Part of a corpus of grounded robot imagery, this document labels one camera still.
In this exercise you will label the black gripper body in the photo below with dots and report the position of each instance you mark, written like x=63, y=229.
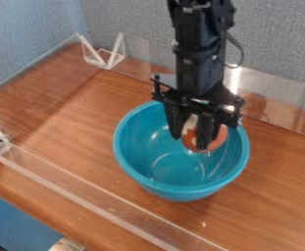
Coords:
x=196, y=87

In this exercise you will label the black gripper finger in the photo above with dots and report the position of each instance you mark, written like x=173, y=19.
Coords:
x=205, y=130
x=177, y=116

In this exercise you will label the blue plastic bowl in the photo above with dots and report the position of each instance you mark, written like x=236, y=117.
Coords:
x=164, y=167

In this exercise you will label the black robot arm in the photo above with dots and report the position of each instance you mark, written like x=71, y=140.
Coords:
x=201, y=22

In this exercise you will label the clear acrylic back barrier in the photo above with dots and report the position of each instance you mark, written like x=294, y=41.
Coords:
x=275, y=98

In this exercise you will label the clear acrylic barrier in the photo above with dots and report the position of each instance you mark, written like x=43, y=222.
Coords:
x=34, y=176
x=18, y=58
x=275, y=98

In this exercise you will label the clear acrylic left barrier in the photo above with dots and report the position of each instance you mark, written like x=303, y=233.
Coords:
x=18, y=58

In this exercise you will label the clear acrylic front barrier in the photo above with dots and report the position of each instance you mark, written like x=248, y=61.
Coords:
x=34, y=176

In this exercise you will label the clear triangular corner bracket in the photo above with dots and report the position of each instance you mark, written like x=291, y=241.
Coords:
x=102, y=58

